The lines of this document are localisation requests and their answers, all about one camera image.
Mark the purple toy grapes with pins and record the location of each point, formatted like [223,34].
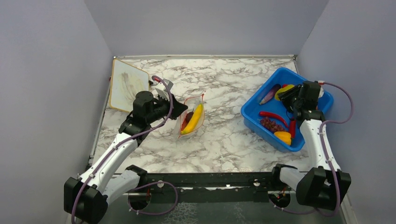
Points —
[271,125]

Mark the red toy chili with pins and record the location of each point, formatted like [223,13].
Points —
[292,128]
[270,115]

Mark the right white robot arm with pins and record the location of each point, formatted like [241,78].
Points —
[325,185]

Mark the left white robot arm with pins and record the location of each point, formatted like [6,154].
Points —
[87,197]

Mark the blue plastic bin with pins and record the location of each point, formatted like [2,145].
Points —
[307,138]

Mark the purple toy eggplant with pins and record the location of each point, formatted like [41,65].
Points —
[270,94]

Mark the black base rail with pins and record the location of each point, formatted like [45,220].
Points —
[257,187]

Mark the yellow toy banana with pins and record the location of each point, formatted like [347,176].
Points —
[193,121]

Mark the orange toy bell pepper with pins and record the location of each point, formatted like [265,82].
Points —
[284,137]

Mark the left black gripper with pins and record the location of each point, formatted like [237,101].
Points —
[178,107]

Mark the white board yellow rim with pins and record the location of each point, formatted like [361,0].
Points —
[126,82]

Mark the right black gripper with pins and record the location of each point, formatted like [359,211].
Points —
[285,97]

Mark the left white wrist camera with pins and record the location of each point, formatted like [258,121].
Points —
[161,89]

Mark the clear orange zip bag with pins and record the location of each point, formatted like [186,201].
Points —
[191,103]

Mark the yellow toy star fruit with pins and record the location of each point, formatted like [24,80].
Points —
[282,90]

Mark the brown toy plum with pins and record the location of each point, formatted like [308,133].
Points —
[186,120]

